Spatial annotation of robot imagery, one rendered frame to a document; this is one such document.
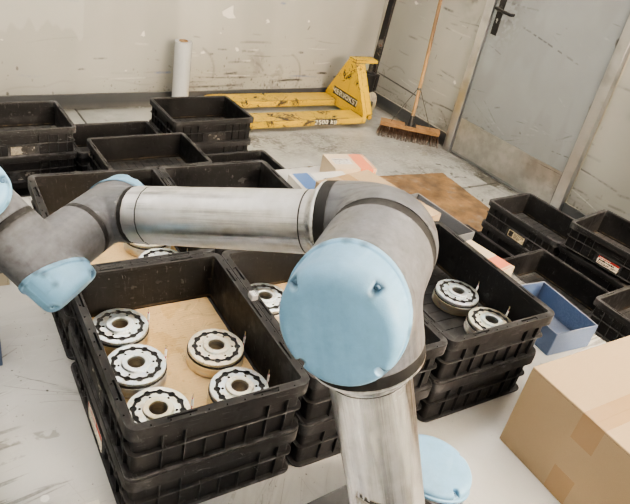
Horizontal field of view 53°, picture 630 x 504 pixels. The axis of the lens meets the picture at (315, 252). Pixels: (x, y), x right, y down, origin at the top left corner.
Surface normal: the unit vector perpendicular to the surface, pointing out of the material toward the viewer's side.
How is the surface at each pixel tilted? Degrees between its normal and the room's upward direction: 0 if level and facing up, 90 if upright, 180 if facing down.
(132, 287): 90
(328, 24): 90
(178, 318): 0
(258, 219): 66
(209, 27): 90
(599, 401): 0
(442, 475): 4
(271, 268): 90
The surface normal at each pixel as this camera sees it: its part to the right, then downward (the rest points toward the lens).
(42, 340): 0.18, -0.84
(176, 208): -0.35, -0.26
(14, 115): 0.54, 0.52
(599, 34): -0.82, 0.16
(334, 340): -0.36, 0.37
